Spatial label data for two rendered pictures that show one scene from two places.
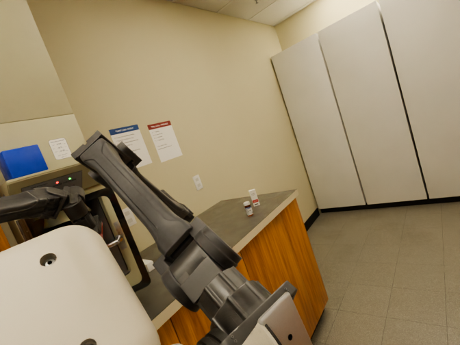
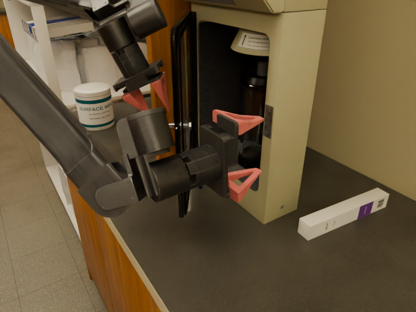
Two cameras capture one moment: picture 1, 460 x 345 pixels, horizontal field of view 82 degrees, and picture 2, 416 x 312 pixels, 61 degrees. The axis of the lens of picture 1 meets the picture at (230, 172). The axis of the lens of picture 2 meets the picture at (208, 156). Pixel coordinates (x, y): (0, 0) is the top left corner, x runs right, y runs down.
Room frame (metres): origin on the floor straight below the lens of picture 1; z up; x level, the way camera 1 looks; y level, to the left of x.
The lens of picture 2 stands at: (1.19, -0.15, 1.48)
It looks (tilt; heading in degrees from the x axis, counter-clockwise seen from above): 28 degrees down; 107
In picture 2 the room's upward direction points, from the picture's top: straight up
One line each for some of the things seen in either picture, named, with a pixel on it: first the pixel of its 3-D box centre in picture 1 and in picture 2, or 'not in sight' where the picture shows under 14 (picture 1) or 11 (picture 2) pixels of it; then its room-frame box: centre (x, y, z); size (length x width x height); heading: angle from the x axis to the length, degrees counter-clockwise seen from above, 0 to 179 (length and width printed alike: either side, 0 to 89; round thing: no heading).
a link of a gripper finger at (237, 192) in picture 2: not in sight; (238, 171); (1.09, 0.35, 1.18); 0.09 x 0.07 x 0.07; 50
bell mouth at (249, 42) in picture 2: not in sight; (270, 35); (1.09, 0.69, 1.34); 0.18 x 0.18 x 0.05
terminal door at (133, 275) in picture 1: (90, 253); (185, 110); (0.92, 0.56, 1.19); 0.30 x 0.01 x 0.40; 104
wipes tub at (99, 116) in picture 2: not in sight; (95, 106); (0.42, 0.94, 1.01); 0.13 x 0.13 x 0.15
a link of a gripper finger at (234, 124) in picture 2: not in sight; (238, 132); (1.09, 0.35, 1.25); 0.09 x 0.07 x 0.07; 50
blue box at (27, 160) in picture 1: (22, 163); not in sight; (0.90, 0.64, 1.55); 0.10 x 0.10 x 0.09; 50
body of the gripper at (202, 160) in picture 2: not in sight; (201, 165); (1.05, 0.29, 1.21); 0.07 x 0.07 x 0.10; 50
